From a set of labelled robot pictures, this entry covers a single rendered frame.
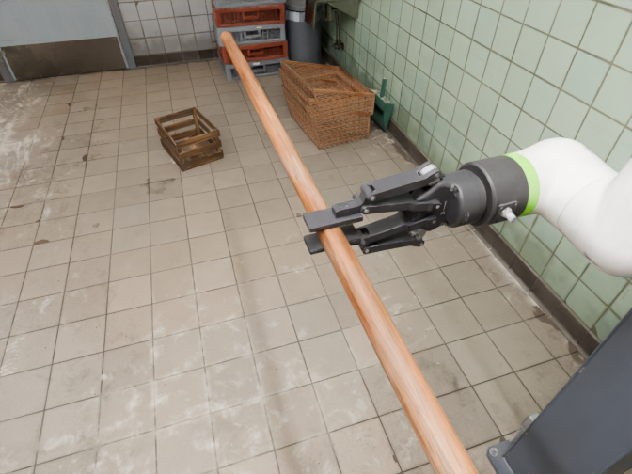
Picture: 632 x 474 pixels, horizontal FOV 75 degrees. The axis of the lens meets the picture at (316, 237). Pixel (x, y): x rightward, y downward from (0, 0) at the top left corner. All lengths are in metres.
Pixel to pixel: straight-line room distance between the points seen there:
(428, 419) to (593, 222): 0.34
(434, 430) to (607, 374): 0.84
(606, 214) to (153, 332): 1.75
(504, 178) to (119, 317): 1.81
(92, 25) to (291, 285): 3.29
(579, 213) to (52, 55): 4.51
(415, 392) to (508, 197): 0.31
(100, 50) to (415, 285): 3.65
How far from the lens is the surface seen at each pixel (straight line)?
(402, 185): 0.51
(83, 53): 4.67
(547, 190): 0.63
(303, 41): 4.20
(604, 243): 0.60
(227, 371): 1.79
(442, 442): 0.37
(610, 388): 1.19
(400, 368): 0.39
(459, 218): 0.57
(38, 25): 4.66
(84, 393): 1.94
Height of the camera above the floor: 1.54
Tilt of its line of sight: 43 degrees down
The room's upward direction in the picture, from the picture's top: straight up
